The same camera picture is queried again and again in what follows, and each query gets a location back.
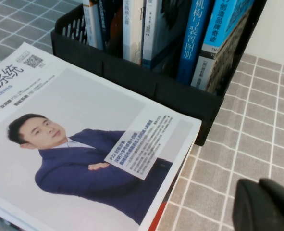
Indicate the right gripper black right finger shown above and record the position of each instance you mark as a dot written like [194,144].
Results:
[281,195]

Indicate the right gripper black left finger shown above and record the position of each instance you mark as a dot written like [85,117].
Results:
[252,211]

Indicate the white car suspension book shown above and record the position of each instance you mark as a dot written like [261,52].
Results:
[151,36]

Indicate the red cover book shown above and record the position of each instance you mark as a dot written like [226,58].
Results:
[157,220]

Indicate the thick blue hardcover book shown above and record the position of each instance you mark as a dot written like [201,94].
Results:
[192,43]

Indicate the light blue paperback book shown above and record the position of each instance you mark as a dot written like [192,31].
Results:
[216,29]

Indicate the black plastic book stand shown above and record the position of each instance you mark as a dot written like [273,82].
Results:
[132,79]

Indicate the white book orange band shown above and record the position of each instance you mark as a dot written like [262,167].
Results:
[132,31]

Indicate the dark orange black book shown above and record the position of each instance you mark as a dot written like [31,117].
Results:
[115,29]

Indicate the dark blue robotics book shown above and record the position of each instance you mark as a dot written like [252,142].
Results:
[101,24]

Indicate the white spine paperback book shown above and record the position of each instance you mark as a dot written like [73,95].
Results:
[89,24]

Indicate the grey checked tablecloth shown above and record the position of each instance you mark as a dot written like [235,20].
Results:
[252,144]

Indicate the magazine with suited man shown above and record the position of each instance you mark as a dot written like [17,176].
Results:
[72,120]

